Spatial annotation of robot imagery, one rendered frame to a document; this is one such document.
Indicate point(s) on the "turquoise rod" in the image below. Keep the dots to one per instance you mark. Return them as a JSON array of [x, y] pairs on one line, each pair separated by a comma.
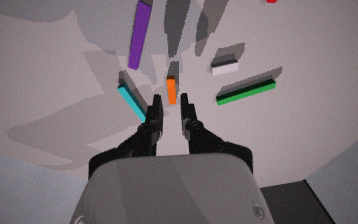
[[127, 94]]

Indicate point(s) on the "grey rectangular block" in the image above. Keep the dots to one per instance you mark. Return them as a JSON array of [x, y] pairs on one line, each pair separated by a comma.
[[224, 67]]

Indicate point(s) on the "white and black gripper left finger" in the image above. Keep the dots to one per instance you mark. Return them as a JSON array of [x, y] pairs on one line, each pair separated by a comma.
[[142, 144]]

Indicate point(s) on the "green rod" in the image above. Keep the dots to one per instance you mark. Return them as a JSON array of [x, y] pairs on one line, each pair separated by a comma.
[[245, 92]]

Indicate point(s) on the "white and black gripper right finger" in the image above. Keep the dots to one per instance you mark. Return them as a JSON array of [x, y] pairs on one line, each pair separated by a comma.
[[202, 139]]

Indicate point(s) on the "orange rectangular bar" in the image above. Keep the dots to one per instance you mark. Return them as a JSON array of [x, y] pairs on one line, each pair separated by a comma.
[[171, 89]]

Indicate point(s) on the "purple rod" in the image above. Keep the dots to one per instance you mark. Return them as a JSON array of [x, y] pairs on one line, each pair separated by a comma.
[[139, 33]]

